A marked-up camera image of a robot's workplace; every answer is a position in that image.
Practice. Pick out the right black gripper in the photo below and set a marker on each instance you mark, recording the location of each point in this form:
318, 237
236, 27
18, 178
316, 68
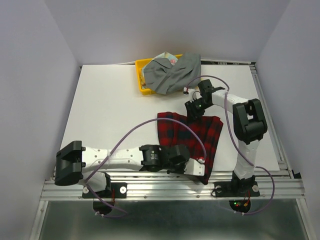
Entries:
192, 114

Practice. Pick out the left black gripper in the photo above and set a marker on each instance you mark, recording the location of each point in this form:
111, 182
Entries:
181, 170

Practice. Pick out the red black plaid skirt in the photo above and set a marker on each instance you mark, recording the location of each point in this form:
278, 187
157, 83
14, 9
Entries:
208, 129

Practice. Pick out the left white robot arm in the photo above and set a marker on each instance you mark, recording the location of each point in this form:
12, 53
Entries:
78, 164

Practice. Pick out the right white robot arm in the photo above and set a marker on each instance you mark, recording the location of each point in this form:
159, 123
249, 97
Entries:
246, 131

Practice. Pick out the grey skirt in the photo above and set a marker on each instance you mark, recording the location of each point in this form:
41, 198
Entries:
164, 78

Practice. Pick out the pastel patterned cloth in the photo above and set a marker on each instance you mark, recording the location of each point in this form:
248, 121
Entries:
166, 55

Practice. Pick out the yellow plastic bin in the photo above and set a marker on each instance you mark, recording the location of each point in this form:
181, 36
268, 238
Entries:
140, 65

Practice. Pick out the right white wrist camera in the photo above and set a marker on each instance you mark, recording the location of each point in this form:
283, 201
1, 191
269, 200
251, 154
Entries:
191, 93

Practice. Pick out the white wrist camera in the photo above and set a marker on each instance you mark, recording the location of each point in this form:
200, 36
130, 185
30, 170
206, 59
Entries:
195, 167
191, 93

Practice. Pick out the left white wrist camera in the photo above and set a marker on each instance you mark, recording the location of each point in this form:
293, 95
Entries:
195, 167

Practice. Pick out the aluminium frame rail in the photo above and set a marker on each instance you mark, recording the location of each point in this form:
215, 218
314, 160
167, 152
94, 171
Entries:
163, 206

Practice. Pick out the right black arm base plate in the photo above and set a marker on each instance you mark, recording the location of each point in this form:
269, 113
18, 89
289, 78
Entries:
225, 189

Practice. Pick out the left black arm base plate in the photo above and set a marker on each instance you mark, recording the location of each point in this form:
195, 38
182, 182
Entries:
112, 191

